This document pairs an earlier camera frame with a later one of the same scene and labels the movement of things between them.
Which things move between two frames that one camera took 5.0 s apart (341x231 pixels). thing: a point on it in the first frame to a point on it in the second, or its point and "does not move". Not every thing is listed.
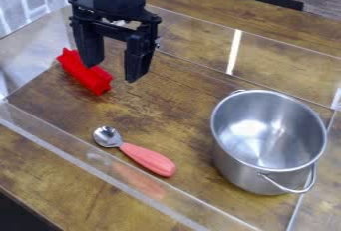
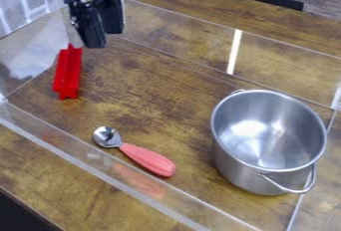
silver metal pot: (268, 138) does not move
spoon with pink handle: (110, 137) does not move
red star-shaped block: (94, 77) to (68, 68)
